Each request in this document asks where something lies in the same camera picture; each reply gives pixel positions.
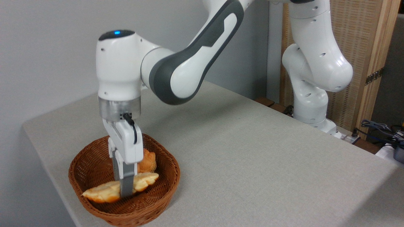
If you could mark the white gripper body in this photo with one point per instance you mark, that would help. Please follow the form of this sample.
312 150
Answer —
129 142

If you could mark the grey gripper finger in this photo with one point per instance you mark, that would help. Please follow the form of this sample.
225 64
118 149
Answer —
116 167
127 179

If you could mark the long braided bread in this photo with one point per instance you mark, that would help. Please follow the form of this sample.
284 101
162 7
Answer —
101 192

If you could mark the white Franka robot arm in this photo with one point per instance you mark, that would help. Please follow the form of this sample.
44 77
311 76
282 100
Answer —
189 63

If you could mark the round bread roll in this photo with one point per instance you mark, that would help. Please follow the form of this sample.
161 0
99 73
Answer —
148 164

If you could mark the brown wicker basket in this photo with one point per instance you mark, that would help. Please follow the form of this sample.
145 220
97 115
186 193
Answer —
94 157

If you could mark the metal screen hinge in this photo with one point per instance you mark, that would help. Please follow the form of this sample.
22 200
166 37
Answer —
374 76

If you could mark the dark grey partition panel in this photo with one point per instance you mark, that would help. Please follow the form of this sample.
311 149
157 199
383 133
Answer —
391 78

